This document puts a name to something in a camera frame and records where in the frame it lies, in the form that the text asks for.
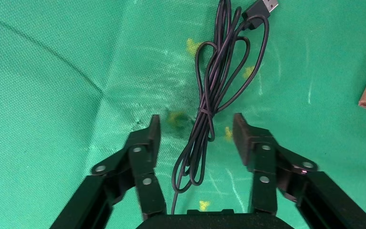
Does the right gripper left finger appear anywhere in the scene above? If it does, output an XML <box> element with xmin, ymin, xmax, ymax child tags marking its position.
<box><xmin>50</xmin><ymin>114</ymin><xmax>168</xmax><ymax>229</ymax></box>

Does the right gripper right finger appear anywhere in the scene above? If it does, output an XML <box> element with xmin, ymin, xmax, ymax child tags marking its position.
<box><xmin>232</xmin><ymin>113</ymin><xmax>366</xmax><ymax>229</ymax></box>

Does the black wired computer mouse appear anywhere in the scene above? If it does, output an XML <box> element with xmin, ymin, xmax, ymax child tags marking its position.
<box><xmin>170</xmin><ymin>0</ymin><xmax>280</xmax><ymax>216</ymax></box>

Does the green cloth mat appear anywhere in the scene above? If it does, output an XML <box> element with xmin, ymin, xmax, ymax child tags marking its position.
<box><xmin>0</xmin><ymin>0</ymin><xmax>366</xmax><ymax>229</ymax></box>

